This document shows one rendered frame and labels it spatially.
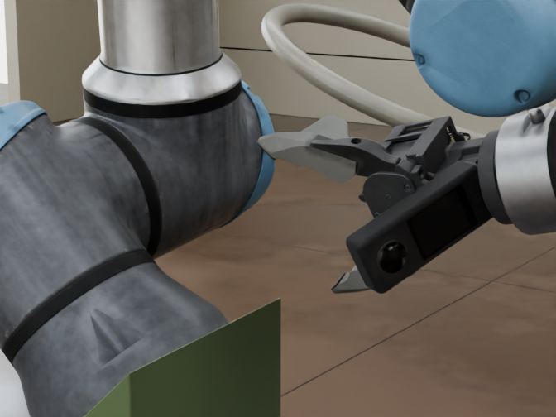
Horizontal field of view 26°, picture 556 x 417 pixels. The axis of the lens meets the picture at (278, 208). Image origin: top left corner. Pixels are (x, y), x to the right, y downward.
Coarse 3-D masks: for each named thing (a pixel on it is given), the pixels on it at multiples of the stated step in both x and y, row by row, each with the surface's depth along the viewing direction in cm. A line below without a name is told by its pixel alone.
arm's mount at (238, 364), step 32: (256, 320) 103; (192, 352) 95; (224, 352) 99; (256, 352) 104; (128, 384) 88; (160, 384) 92; (192, 384) 95; (224, 384) 100; (256, 384) 104; (96, 416) 90; (128, 416) 89; (160, 416) 92; (192, 416) 96; (224, 416) 100; (256, 416) 105
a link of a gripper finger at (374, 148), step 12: (312, 144) 93; (324, 144) 93; (336, 144) 92; (348, 144) 92; (360, 144) 92; (372, 144) 92; (348, 156) 92; (360, 156) 92; (372, 156) 91; (384, 156) 91; (396, 156) 91; (360, 168) 93; (372, 168) 92; (384, 168) 91
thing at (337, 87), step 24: (264, 24) 174; (336, 24) 195; (360, 24) 197; (384, 24) 199; (288, 48) 166; (312, 72) 162; (336, 96) 160; (360, 96) 158; (384, 120) 158; (408, 120) 157
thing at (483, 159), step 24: (432, 120) 96; (384, 144) 97; (408, 144) 95; (432, 144) 93; (456, 144) 94; (480, 144) 92; (408, 168) 91; (432, 168) 92; (480, 168) 87; (384, 192) 92; (408, 192) 91; (504, 216) 88
